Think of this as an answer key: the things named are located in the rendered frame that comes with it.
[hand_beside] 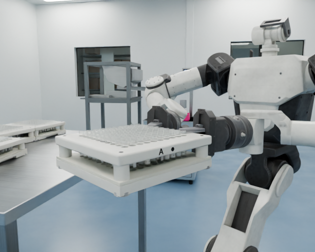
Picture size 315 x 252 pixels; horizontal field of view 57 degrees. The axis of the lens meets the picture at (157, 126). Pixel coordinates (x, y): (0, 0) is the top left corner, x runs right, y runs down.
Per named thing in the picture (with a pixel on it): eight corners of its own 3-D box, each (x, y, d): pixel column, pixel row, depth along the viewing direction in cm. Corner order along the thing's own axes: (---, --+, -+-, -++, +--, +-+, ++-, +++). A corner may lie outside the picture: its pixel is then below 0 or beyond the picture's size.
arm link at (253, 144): (245, 158, 74) (271, 153, 81) (247, 116, 73) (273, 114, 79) (212, 151, 83) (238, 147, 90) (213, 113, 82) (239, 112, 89)
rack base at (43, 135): (1, 137, 161) (0, 133, 161) (34, 130, 184) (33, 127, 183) (36, 140, 152) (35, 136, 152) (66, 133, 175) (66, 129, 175)
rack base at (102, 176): (120, 197, 47) (119, 183, 47) (56, 166, 65) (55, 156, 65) (211, 166, 64) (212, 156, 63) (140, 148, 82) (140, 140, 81)
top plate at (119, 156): (119, 167, 47) (118, 155, 46) (54, 144, 65) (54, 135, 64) (212, 144, 63) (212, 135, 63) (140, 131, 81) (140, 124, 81)
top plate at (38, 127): (0, 128, 160) (0, 124, 160) (33, 122, 183) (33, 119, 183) (35, 131, 152) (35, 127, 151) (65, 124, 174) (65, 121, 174)
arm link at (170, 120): (173, 106, 77) (181, 104, 89) (139, 105, 80) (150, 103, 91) (172, 153, 79) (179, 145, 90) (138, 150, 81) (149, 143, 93)
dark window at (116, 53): (77, 97, 665) (75, 47, 649) (77, 97, 666) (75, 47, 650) (132, 97, 637) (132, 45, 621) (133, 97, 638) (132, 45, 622)
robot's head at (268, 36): (259, 51, 110) (260, 27, 109) (286, 49, 103) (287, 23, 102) (250, 50, 106) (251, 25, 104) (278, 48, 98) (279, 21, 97)
